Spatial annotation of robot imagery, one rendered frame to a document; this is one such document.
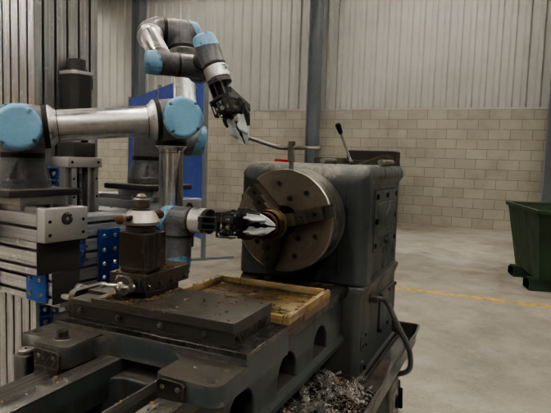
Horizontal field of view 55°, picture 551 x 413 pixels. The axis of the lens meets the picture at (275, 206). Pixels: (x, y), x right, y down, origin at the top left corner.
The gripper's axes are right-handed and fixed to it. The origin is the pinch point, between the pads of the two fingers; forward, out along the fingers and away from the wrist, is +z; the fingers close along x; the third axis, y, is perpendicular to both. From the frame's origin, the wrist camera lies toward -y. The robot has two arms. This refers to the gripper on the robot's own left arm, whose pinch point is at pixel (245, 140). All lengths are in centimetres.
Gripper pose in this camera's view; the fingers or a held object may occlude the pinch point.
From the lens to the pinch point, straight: 164.1
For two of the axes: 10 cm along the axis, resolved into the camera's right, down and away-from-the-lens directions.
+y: -4.2, 0.7, -9.1
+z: 3.5, 9.3, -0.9
